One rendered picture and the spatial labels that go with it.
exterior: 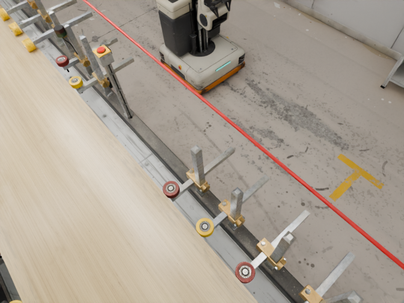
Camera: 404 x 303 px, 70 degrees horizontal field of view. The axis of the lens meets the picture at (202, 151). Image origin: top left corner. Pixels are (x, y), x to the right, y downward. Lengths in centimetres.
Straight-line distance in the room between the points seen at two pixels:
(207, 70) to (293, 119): 92
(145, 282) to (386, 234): 181
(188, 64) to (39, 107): 144
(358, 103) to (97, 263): 261
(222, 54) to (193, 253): 209
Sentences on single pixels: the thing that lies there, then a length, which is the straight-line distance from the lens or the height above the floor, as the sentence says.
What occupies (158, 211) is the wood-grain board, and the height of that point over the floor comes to 90.
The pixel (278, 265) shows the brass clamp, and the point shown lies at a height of 85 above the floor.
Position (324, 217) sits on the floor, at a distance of 242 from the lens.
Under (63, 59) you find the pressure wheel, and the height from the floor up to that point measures 90.
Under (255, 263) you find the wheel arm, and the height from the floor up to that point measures 85.
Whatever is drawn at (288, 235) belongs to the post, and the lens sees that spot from 107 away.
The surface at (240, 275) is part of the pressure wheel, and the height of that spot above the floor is 91.
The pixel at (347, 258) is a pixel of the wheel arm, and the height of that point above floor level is 82.
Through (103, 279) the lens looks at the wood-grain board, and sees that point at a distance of 137.
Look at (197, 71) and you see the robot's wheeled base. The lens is 279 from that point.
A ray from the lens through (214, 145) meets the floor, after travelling 259.
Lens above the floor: 217
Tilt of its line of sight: 58 degrees down
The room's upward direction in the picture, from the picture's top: 7 degrees counter-clockwise
